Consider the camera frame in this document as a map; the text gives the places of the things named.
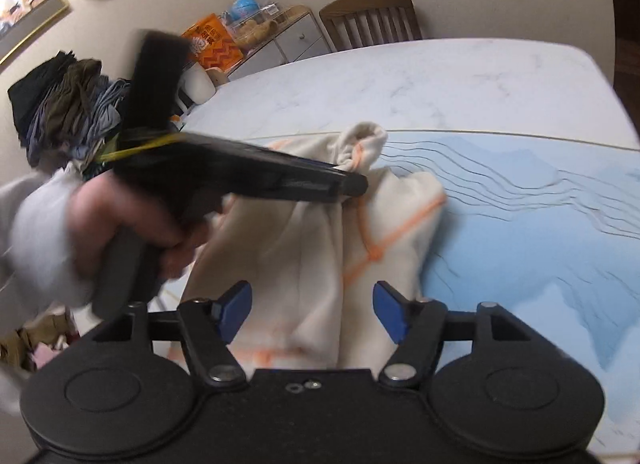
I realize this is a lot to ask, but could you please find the person's left hand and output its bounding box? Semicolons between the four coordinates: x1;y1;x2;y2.
66;172;212;280

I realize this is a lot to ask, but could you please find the pile of mixed clothes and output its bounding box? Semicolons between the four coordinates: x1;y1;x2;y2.
8;51;130;172

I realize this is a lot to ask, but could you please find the light blue table cover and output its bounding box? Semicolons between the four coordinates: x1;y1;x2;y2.
164;37;640;454

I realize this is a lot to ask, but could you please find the white jug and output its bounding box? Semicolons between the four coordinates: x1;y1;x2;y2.
177;63;216;112

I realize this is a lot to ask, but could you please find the cream fleece orange-trim pullover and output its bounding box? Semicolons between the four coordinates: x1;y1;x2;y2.
183;123;446;372

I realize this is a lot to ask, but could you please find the brown wooden chair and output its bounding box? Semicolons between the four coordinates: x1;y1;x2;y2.
319;0;423;51

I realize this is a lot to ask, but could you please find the grey sleeve left forearm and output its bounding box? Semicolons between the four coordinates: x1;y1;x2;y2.
0;166;94;334

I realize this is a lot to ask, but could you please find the orange patterned bag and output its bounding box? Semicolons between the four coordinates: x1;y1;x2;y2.
181;13;244;73

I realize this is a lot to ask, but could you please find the white low drawer cabinet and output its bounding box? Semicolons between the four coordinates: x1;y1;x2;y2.
227;5;332;80

